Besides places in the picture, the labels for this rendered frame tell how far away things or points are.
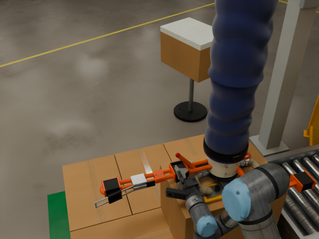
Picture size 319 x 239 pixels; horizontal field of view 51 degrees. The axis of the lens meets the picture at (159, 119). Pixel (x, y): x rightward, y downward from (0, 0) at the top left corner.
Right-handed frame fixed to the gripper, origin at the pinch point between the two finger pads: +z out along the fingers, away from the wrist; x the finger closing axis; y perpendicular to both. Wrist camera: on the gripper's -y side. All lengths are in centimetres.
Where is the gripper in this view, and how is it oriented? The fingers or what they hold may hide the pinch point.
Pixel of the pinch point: (174, 172)
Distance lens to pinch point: 171.4
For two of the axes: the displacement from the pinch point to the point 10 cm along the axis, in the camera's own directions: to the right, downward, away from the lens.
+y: 9.5, -2.0, 2.3
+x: -0.2, -8.0, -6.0
